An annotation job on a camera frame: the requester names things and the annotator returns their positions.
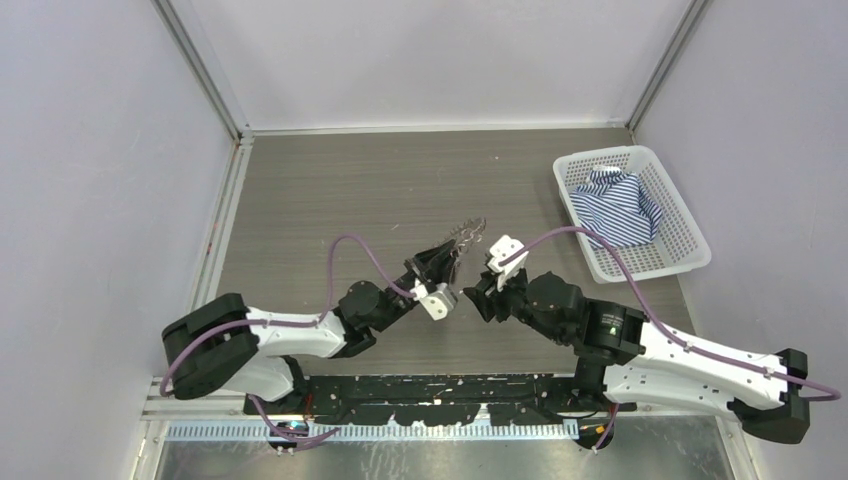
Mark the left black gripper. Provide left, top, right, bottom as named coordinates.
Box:
left=371, top=240, right=459, bottom=333

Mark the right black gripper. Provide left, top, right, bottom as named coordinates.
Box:
left=463, top=262, right=568, bottom=345

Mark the numbered metal key ring disc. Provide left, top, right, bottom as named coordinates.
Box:
left=437, top=217, right=486, bottom=284

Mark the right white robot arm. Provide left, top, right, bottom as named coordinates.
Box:
left=463, top=270, right=810, bottom=445

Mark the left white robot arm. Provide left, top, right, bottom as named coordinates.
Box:
left=160, top=239, right=460, bottom=414

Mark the blue striped shirt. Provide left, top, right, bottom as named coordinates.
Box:
left=569, top=165, right=664, bottom=248

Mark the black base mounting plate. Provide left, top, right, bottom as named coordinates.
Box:
left=243, top=374, right=611, bottom=427

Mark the white plastic basket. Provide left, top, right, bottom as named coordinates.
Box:
left=552, top=146, right=711, bottom=280

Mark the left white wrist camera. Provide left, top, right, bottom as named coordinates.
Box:
left=411, top=280, right=458, bottom=321

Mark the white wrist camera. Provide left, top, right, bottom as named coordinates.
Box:
left=486, top=235, right=528, bottom=291
left=411, top=280, right=458, bottom=321

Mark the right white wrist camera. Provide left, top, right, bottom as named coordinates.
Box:
left=486, top=235, right=528, bottom=291

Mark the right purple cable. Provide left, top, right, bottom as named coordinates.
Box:
left=498, top=226, right=841, bottom=403

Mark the purple cable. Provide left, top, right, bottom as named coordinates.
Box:
left=498, top=226, right=841, bottom=403
left=160, top=233, right=425, bottom=452

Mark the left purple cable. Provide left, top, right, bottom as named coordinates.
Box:
left=160, top=233, right=425, bottom=452

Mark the aluminium frame rail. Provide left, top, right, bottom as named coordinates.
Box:
left=123, top=130, right=255, bottom=479

